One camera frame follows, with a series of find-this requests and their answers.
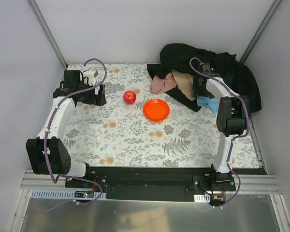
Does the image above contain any light blue cloth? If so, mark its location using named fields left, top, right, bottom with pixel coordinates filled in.
left=197, top=96, right=219, bottom=114

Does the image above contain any black cloth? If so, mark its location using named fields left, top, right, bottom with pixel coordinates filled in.
left=147, top=43, right=262, bottom=113

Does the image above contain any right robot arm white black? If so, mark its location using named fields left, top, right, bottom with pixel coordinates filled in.
left=189, top=58, right=250, bottom=192

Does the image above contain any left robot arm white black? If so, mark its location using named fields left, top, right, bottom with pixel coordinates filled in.
left=26, top=69, right=106, bottom=177

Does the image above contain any tan beige cloth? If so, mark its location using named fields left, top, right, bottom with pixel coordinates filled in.
left=171, top=70, right=196, bottom=101

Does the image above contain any pink cloth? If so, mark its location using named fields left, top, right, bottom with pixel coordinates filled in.
left=149, top=72, right=177, bottom=95

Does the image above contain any red apple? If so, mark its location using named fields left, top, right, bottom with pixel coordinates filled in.
left=123, top=90, right=136, bottom=104

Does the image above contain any floral patterned table mat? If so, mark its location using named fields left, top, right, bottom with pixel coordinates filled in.
left=60, top=63, right=261, bottom=168

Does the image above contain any orange plastic plate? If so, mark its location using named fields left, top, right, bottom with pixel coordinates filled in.
left=143, top=99, right=170, bottom=122

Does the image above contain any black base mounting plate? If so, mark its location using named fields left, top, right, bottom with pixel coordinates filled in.
left=65, top=166, right=236, bottom=202

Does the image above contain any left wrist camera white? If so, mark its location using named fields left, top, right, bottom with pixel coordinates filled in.
left=83, top=69, right=98, bottom=86

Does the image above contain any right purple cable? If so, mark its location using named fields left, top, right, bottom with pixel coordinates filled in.
left=189, top=57, right=252, bottom=213

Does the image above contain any purple cable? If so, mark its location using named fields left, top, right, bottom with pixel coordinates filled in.
left=189, top=57, right=252, bottom=213
left=33, top=58, right=108, bottom=213

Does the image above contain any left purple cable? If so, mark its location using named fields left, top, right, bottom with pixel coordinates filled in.
left=33, top=58, right=108, bottom=213

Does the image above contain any left aluminium frame post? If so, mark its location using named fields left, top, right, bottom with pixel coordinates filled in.
left=27, top=0, right=68, bottom=69

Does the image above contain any aluminium frame post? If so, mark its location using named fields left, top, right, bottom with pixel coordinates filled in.
left=27, top=0, right=68, bottom=69
left=239, top=0, right=283, bottom=64

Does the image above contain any left white cable duct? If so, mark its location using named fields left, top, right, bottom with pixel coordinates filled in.
left=31, top=189, right=106, bottom=200

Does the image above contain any white cable duct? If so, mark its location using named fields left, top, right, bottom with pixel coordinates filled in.
left=193, top=194, right=211, bottom=203
left=31, top=189, right=106, bottom=200

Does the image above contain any right white cable duct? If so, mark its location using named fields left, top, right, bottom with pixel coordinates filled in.
left=193, top=194, right=211, bottom=203

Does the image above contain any right aluminium frame post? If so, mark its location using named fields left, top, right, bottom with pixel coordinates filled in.
left=239, top=0, right=283, bottom=64

